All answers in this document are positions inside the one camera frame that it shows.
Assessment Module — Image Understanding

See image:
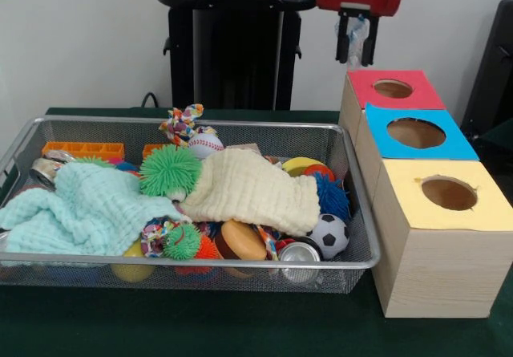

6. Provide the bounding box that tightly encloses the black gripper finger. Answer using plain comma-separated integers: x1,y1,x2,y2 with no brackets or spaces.
362,14,380,67
335,10,351,63

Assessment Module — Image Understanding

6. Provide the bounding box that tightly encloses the crushed clear plastic bottle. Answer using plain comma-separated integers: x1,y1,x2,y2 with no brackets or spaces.
334,14,370,71

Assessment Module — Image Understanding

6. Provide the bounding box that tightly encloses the cream waffle cloth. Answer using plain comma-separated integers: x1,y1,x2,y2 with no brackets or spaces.
176,148,321,237

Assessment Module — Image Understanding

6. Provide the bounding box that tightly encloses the wooden box with three holes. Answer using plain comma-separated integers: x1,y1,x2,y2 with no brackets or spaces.
338,67,513,318

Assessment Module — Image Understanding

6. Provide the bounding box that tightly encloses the shallow metal mesh bin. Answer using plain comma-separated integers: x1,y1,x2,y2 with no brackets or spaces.
0,115,382,295

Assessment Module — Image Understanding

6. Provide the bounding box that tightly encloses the black stand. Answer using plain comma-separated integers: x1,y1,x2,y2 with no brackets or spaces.
460,0,513,133

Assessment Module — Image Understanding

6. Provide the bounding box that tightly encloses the blue spiky ball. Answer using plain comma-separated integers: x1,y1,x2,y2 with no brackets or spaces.
314,172,352,222

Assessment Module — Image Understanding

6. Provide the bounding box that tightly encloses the white baseball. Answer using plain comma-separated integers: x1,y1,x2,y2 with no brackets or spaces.
187,133,224,160

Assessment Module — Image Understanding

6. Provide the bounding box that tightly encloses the black white soccer ball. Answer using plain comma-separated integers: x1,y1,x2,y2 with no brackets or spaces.
308,213,350,261

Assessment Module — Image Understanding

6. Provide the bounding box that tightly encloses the silver drink can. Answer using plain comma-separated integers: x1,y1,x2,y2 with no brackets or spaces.
277,241,324,264

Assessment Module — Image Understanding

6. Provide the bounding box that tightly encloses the large green spiky eyed toy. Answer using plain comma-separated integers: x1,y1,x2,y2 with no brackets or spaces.
139,144,204,202

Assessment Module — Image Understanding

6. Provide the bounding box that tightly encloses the small green spiky toy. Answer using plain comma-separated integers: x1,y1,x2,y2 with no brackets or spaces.
162,223,203,261

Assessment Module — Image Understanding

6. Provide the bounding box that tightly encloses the orange plastic block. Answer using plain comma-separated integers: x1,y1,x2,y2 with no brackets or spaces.
42,140,126,160

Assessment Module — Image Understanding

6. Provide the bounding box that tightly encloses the mint green waffle cloth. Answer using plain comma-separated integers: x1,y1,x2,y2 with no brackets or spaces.
0,160,189,257

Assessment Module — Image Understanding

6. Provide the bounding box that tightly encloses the dark green tablecloth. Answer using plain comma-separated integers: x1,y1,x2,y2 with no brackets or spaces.
0,107,513,357

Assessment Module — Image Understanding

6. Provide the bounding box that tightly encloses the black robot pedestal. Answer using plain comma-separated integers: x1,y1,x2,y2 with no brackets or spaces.
154,0,321,112

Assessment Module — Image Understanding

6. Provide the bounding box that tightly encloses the black cable behind table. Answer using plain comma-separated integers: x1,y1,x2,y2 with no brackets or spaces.
140,91,161,109

